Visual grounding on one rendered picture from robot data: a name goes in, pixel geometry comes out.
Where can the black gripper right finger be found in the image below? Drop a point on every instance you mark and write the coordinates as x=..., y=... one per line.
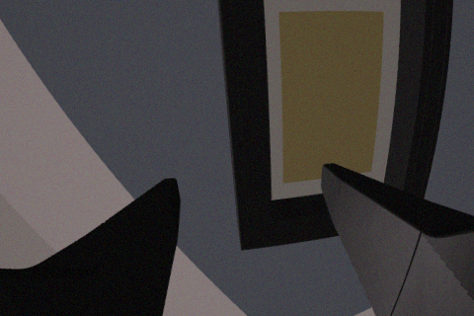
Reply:
x=412, y=256

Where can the grey flat board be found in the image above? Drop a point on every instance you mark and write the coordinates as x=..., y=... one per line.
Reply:
x=142, y=81

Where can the black picture frame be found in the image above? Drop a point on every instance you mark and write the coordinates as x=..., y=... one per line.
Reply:
x=359, y=83

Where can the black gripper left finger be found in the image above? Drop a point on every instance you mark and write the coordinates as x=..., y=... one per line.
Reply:
x=121, y=268

